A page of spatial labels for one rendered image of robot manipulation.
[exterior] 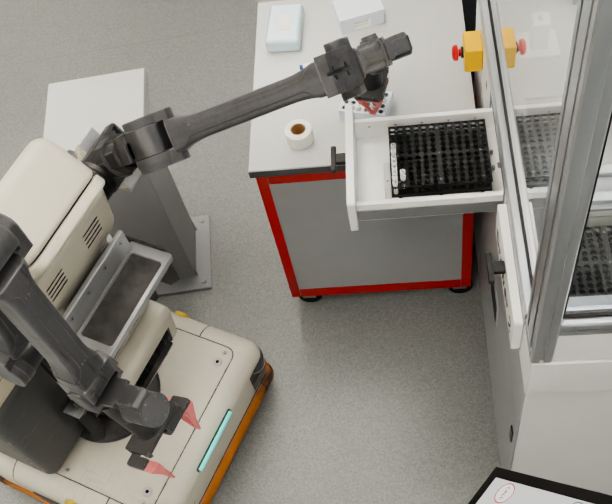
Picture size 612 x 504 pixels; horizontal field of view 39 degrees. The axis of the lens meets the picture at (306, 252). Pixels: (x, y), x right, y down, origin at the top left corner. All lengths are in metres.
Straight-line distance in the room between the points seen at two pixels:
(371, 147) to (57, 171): 0.84
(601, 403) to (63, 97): 1.62
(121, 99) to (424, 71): 0.83
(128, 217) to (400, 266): 0.83
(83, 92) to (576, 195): 1.63
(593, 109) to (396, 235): 1.42
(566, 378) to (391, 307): 1.14
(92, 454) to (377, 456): 0.81
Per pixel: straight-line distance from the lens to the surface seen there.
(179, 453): 2.39
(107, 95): 2.49
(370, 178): 2.03
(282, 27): 2.45
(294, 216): 2.36
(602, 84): 1.06
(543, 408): 1.88
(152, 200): 2.59
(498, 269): 1.79
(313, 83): 1.54
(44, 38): 3.98
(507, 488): 1.50
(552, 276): 1.39
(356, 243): 2.48
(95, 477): 2.45
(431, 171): 1.95
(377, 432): 2.62
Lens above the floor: 2.45
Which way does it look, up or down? 57 degrees down
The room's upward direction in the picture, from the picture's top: 14 degrees counter-clockwise
